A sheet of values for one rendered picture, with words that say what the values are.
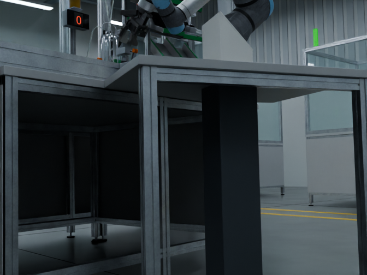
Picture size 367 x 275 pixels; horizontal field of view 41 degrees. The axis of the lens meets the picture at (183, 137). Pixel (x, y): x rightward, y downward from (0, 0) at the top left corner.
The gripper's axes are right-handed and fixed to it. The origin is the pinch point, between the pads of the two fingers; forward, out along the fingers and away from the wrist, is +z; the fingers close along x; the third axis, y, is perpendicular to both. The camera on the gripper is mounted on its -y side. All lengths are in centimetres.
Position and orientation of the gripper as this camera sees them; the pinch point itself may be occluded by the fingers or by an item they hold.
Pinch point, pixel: (123, 45)
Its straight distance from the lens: 238.0
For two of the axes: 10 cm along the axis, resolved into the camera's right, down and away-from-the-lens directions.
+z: -4.8, 7.9, 3.8
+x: 6.5, 0.3, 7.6
